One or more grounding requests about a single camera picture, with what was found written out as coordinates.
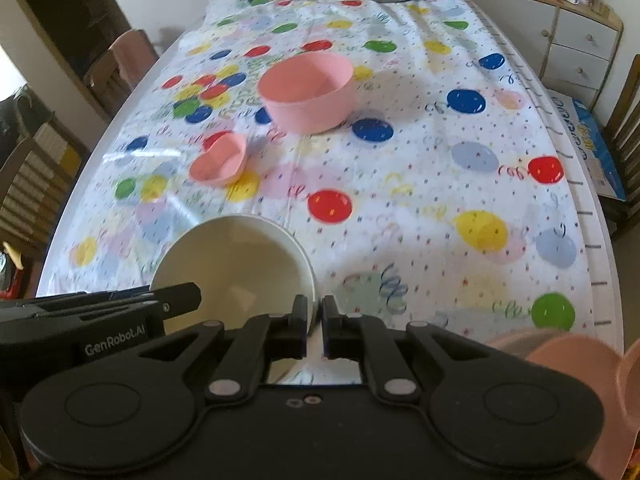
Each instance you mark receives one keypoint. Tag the white drawer cabinet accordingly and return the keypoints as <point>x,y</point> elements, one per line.
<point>575,45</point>

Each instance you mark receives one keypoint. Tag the pink heart-shaped dish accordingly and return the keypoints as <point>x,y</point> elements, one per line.
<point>217,165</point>

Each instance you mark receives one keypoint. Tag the dark wooden bookshelf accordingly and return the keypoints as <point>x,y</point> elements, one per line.
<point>65,10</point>

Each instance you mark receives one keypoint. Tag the pink mouse-shaped plate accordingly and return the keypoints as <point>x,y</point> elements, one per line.
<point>575,365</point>

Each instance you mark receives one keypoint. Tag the wooden chair with black seat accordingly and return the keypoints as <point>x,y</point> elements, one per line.
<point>30,185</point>

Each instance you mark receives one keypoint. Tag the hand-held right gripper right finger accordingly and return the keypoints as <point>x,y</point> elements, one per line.
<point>331,330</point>

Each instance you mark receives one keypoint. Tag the wooden chair with blue box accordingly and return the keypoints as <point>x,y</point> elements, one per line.
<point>627,125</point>

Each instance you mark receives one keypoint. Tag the balloon-printed tablecloth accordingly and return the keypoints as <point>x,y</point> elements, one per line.
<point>400,160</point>

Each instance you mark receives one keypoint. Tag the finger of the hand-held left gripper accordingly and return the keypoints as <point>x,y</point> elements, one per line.
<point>180,297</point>

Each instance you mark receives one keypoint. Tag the cream round bowl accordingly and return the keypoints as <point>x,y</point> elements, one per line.
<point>235,265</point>

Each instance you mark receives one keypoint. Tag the wooden chair with towel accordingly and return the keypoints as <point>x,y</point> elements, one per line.
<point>100,85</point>

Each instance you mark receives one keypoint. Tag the blue and white flat box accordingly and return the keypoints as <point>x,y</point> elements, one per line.
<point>595,155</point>

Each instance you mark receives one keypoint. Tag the pink round bowl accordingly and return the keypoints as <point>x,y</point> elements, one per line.
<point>310,110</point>

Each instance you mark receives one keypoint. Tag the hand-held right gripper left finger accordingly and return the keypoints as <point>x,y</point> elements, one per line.
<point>299,330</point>

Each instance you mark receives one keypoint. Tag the pink towel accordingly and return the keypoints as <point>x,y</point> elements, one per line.
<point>132,55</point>

